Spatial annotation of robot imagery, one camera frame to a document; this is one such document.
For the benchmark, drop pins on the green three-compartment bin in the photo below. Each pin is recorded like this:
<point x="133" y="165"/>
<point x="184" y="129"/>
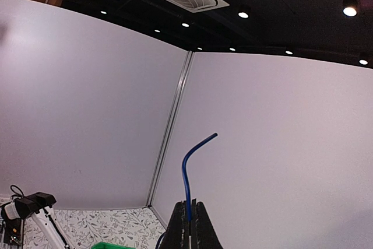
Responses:
<point x="103" y="245"/>

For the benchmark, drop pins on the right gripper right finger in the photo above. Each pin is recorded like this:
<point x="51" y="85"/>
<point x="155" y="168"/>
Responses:
<point x="203" y="235"/>

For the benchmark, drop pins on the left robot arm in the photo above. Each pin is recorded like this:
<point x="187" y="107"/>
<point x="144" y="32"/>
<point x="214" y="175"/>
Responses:
<point x="38" y="207"/>

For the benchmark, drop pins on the right aluminium frame post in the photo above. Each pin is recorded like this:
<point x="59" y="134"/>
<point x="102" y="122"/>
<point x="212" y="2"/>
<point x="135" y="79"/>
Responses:
<point x="172" y="116"/>

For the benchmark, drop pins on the ceiling spotlight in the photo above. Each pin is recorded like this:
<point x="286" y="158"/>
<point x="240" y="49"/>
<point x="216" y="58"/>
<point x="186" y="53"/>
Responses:
<point x="350" y="7"/>

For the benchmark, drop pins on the floral table mat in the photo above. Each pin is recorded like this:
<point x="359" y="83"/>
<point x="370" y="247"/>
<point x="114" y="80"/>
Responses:
<point x="135" y="228"/>

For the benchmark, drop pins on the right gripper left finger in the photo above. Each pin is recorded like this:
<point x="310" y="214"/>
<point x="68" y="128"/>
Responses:
<point x="176" y="235"/>

